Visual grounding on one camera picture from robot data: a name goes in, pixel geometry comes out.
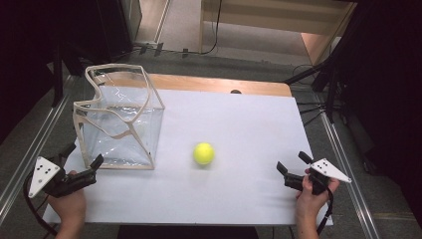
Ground person's left hand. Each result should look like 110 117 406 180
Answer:
47 170 88 231

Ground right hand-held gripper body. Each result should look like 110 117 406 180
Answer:
284 158 352 196

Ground black floor cables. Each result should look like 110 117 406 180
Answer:
292 64 333 127

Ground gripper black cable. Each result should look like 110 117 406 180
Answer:
316 187 334 237
22 172 60 237

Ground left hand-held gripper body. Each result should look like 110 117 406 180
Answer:
28 156 99 199

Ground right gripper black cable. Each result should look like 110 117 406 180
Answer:
316 187 334 237

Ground clear plastic bag beige trim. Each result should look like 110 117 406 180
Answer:
73 63 166 171

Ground black curtain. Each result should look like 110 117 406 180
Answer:
0 0 134 144
331 0 422 228

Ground black metal stand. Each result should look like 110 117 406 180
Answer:
50 42 66 109
283 19 362 124

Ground person's right hand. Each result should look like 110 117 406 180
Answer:
295 167 341 221

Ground yellow tennis ball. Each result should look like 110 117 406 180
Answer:
193 141 216 166

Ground black hanging cable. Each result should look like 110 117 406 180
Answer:
131 0 223 56

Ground light wooden furniture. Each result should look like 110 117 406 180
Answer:
198 0 358 66

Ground metal floor rail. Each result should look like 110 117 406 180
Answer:
318 112 381 239
0 95 72 217

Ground white table sheet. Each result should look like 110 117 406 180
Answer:
43 85 334 227

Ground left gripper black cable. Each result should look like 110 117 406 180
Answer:
22 172 60 237

